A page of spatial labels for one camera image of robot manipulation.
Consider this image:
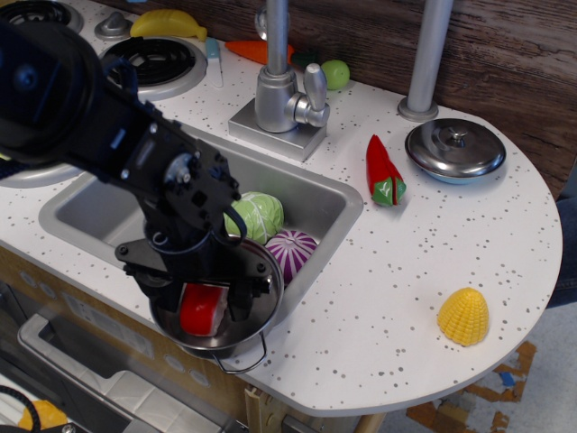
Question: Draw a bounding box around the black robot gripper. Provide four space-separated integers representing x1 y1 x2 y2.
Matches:
114 221 273 321

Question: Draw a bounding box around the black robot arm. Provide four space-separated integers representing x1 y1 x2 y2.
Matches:
1 22 274 321

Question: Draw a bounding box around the small stainless steel pan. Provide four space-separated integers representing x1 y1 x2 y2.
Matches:
151 245 284 374

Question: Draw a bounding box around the green toy cabbage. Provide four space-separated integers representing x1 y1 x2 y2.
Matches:
233 191 285 245

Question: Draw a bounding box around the purple toy onion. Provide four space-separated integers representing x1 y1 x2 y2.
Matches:
265 230 317 285

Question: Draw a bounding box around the grey toy sink basin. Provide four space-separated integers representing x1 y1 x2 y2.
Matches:
39 125 363 321

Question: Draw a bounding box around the front stove burner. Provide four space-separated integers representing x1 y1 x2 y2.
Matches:
1 163 83 189

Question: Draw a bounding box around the stove burner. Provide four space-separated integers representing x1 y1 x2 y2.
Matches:
1 163 83 189
100 37 207 102
1 1 84 33

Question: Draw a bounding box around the silver toy faucet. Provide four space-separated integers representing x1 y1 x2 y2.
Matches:
228 1 330 161

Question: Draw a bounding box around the yellow toy on floor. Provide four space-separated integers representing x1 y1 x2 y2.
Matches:
17 401 69 431

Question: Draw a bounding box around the red toy chili pepper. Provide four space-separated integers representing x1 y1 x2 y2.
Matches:
365 134 407 207

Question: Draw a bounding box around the back right stove burner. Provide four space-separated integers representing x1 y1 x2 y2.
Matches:
100 37 207 102

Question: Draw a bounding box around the blue and white toy knife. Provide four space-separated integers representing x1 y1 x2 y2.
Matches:
206 38 224 88

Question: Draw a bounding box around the orange toy carrot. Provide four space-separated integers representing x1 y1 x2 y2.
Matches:
224 41 318 69

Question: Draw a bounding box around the green toy apple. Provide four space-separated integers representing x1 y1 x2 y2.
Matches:
321 60 350 90

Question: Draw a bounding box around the yellow toy corn piece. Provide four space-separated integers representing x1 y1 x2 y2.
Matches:
437 288 490 346

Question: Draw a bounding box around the yellow toy banana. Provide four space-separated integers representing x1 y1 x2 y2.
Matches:
130 9 207 41

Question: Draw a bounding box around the stainless steel pot lid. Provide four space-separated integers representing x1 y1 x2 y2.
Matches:
405 118 507 184

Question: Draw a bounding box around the back left stove burner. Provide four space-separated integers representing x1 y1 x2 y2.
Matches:
1 1 84 33

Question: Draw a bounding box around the grey vertical support pole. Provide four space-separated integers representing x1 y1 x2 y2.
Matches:
398 0 453 122

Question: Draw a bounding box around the toy oven door handle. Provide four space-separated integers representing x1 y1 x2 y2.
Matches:
18 314 246 432

